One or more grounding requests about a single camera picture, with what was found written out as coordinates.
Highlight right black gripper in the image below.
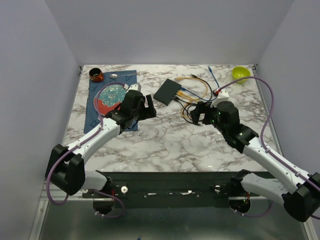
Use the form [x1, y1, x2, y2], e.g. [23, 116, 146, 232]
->
[189, 100, 228, 136]

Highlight blue ethernet cable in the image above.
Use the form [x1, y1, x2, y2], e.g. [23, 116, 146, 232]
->
[180, 66, 221, 103]

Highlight black network switch box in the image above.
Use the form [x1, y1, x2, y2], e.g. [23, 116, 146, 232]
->
[153, 79, 182, 106]

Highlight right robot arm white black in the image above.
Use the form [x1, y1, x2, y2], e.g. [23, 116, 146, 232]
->
[190, 101, 320, 222]

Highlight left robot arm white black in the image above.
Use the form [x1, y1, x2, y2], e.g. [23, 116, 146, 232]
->
[45, 90, 157, 198]

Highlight teal red patterned plate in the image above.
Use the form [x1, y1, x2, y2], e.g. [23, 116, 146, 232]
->
[93, 84, 127, 116]

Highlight metal spoon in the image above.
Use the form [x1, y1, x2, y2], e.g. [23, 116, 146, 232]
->
[108, 73, 137, 79]

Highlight green bowl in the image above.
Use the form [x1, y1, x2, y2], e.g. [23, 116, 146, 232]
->
[231, 66, 251, 81]

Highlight blue cloth placemat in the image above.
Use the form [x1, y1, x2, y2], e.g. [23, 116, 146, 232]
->
[83, 69, 139, 135]

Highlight red black cup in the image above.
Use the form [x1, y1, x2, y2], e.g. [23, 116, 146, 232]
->
[89, 67, 104, 83]

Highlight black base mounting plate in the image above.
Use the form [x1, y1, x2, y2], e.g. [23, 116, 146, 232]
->
[82, 171, 266, 210]

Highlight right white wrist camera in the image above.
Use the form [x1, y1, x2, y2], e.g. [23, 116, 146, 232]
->
[210, 88, 229, 108]

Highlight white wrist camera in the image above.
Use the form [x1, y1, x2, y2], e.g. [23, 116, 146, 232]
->
[210, 88, 229, 108]
[123, 83, 142, 92]

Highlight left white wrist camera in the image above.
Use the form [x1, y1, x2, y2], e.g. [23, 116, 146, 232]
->
[123, 83, 142, 92]

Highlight black ethernet cable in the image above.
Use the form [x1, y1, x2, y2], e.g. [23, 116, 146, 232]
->
[172, 96, 201, 124]

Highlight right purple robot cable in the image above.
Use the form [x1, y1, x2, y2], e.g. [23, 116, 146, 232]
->
[213, 76, 320, 218]

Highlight aluminium rail frame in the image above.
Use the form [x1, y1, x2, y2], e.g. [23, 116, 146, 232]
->
[28, 179, 320, 240]

